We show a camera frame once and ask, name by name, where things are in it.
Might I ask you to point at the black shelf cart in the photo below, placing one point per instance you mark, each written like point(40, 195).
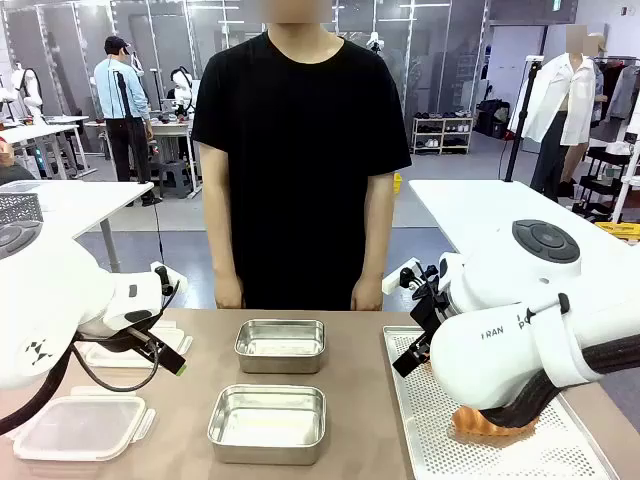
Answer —
point(600, 185)

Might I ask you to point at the golden croissant bread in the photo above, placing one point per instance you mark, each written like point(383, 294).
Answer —
point(472, 425)

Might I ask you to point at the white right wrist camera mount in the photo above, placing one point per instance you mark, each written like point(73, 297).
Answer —
point(394, 283)

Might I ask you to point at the clear plastic clip lid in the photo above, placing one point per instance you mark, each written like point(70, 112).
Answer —
point(175, 336)
point(80, 430)

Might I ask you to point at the white shoe rack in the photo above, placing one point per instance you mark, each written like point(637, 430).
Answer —
point(442, 135)

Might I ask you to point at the person's bare right forearm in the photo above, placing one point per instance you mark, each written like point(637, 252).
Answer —
point(222, 250)

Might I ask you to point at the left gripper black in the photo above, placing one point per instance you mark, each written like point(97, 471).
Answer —
point(145, 334)

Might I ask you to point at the white humanoid robot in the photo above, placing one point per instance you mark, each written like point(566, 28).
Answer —
point(27, 90)

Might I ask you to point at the man in light blue shirt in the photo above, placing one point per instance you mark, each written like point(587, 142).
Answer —
point(122, 100)

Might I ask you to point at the large steel rectangular container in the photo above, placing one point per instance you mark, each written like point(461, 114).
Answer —
point(267, 425)

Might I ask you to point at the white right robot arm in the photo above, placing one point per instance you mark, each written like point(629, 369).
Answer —
point(500, 360)

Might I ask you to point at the person's bare left forearm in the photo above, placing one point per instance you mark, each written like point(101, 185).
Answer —
point(375, 250)

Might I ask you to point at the person's right hand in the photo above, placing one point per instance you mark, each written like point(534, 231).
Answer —
point(230, 295)

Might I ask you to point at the person's left hand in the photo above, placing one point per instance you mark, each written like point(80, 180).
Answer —
point(367, 296)

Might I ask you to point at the black bag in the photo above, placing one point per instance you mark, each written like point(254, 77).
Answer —
point(492, 120)

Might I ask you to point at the small steel rectangular container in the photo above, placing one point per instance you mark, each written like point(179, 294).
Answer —
point(280, 345)

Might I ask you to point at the yellow plastic crate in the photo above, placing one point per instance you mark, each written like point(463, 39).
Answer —
point(620, 231)

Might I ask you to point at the grey mesh basket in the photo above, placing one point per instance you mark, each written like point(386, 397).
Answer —
point(20, 207)

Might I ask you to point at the white background desk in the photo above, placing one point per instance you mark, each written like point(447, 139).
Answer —
point(40, 132)

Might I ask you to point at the black tripod pole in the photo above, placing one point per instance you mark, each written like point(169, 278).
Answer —
point(515, 150)

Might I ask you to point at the black step stool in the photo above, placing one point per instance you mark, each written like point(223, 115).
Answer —
point(172, 177)

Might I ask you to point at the perforated metal baking tray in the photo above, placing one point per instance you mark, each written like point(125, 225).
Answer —
point(430, 430)

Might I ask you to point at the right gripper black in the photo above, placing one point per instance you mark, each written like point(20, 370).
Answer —
point(430, 310)

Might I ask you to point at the white table with grey leg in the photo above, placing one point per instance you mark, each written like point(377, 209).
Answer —
point(90, 200)

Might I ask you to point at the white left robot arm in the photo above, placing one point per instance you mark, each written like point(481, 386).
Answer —
point(50, 290)

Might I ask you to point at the person in black t-shirt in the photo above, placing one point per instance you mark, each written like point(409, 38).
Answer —
point(300, 150)

